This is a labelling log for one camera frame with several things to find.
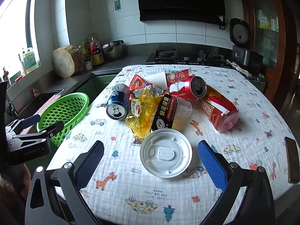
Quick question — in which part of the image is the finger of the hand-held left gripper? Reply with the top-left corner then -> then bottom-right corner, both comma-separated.
6,115 -> 41,135
14,121 -> 65,143

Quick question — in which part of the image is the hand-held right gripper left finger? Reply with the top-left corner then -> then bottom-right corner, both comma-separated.
25,140 -> 105,225

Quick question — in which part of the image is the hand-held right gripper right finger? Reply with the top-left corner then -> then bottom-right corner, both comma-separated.
197,140 -> 276,225

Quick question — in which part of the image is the green plastic basket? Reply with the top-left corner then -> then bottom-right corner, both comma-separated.
37,93 -> 90,146

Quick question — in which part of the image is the white plastic lid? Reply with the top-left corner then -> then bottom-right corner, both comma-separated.
140,129 -> 193,178

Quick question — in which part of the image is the red gold-label drink bottle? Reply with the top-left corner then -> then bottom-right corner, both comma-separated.
199,84 -> 240,133

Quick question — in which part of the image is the clear plastic cup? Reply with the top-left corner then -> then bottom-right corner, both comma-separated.
171,96 -> 193,118

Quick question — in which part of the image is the black printed packet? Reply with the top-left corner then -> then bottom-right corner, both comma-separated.
151,94 -> 179,132

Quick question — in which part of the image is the yellow plastic wrapper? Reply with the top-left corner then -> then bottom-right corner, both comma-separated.
125,88 -> 166,142

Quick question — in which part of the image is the blue drink can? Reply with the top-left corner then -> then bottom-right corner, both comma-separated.
106,84 -> 132,120

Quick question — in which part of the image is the red cola can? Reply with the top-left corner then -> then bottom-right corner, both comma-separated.
169,75 -> 207,102

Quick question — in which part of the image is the silver foil wrapper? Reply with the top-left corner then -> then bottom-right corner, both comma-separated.
143,84 -> 164,98

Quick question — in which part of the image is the red snack wrapper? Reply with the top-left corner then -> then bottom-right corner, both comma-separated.
128,74 -> 150,92

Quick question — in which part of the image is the red cartoon paper cup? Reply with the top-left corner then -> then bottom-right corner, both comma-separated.
165,67 -> 193,86

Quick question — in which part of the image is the white paper cup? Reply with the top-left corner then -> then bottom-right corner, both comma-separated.
143,71 -> 168,90

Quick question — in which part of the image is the person's left hand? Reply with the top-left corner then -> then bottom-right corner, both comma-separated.
0,163 -> 32,201

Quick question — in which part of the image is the steel sink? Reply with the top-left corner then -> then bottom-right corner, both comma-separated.
7,88 -> 64,120

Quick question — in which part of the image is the pink towel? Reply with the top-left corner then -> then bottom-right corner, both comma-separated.
22,94 -> 62,135

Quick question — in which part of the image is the printed white blanket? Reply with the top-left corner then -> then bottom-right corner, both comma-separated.
46,64 -> 300,219

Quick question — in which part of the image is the slim white bottle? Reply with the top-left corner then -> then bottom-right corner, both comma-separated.
18,54 -> 26,76

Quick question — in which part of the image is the white detergent jug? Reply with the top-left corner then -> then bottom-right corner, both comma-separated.
22,47 -> 40,74

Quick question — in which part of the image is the round wooden chopping block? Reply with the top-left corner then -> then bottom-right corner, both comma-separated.
52,45 -> 82,78

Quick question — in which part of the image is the dark smartphone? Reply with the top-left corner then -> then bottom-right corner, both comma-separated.
284,136 -> 300,184

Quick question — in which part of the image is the yellow-label oil bottle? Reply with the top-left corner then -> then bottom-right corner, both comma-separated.
90,37 -> 105,66

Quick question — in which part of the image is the white rag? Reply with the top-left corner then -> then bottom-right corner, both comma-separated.
226,60 -> 253,78

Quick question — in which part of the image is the steel pressure cooker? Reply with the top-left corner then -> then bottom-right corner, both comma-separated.
102,40 -> 125,61

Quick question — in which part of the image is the black gas stove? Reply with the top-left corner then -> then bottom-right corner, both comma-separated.
145,49 -> 233,67

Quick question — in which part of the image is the black rice cooker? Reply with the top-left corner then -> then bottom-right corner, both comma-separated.
230,18 -> 263,73

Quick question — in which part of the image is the wooden glass-door cabinet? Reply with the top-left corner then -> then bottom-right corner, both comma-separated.
238,0 -> 300,101

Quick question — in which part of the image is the black range hood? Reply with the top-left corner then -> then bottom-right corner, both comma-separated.
132,0 -> 234,25

